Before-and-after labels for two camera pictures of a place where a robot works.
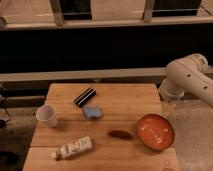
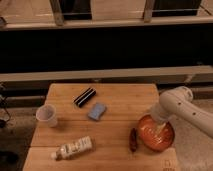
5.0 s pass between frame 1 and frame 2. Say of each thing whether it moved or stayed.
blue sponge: moved
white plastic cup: stayed
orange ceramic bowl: stayed
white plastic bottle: stayed
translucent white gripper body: moved
